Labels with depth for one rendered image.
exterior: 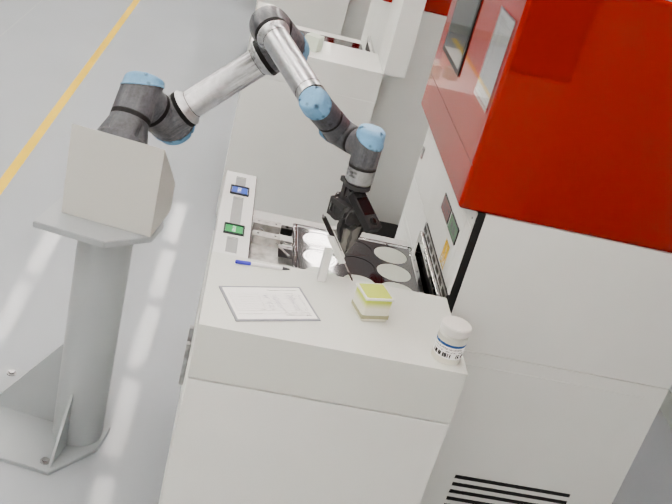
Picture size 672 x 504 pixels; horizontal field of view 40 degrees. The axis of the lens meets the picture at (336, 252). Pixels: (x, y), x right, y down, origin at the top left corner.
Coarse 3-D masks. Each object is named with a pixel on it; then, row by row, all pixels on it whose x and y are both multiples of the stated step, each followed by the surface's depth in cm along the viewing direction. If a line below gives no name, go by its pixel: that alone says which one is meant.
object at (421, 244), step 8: (424, 240) 275; (416, 248) 281; (424, 248) 271; (416, 256) 280; (424, 256) 269; (416, 264) 277; (432, 264) 262; (416, 272) 274; (432, 272) 257; (424, 280) 267; (432, 280) 254; (424, 288) 263; (432, 288) 252; (440, 296) 245
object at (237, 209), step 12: (228, 180) 274; (240, 180) 277; (252, 180) 279; (228, 192) 267; (252, 192) 271; (228, 204) 259; (240, 204) 262; (252, 204) 263; (228, 216) 253; (240, 216) 255; (216, 228) 245; (216, 240) 238; (228, 240) 241; (240, 240) 242; (228, 252) 234; (240, 252) 236
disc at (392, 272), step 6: (384, 264) 264; (390, 264) 265; (378, 270) 260; (384, 270) 260; (390, 270) 261; (396, 270) 262; (402, 270) 263; (384, 276) 257; (390, 276) 258; (396, 276) 259; (402, 276) 260; (408, 276) 261
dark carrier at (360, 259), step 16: (304, 240) 265; (320, 240) 268; (304, 256) 256; (320, 256) 259; (352, 256) 263; (368, 256) 266; (336, 272) 252; (352, 272) 254; (368, 272) 257; (416, 288) 255
